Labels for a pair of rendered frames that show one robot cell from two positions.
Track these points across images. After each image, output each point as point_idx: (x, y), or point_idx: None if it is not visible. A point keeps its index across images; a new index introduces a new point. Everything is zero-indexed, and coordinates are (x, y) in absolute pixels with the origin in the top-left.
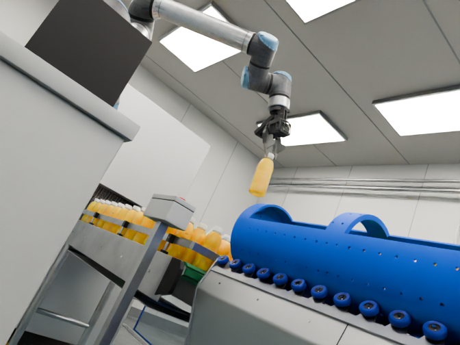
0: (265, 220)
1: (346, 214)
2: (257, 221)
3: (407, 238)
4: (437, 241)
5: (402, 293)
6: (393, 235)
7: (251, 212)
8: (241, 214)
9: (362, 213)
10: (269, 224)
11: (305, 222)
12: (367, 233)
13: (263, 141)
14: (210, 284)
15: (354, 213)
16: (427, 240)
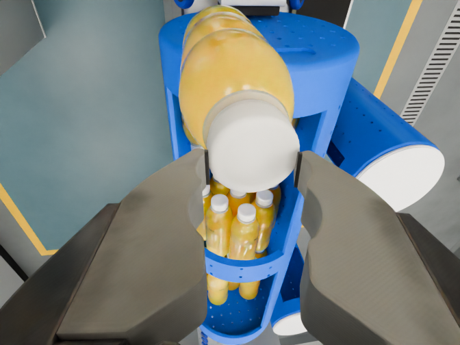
0: (172, 136)
1: (205, 261)
2: (168, 114)
3: (273, 280)
4: (270, 297)
5: (281, 228)
6: (276, 272)
7: (172, 86)
8: (163, 49)
9: (218, 275)
10: (172, 147)
11: (313, 150)
12: (277, 250)
13: (100, 222)
14: (166, 2)
15: (217, 268)
16: (271, 292)
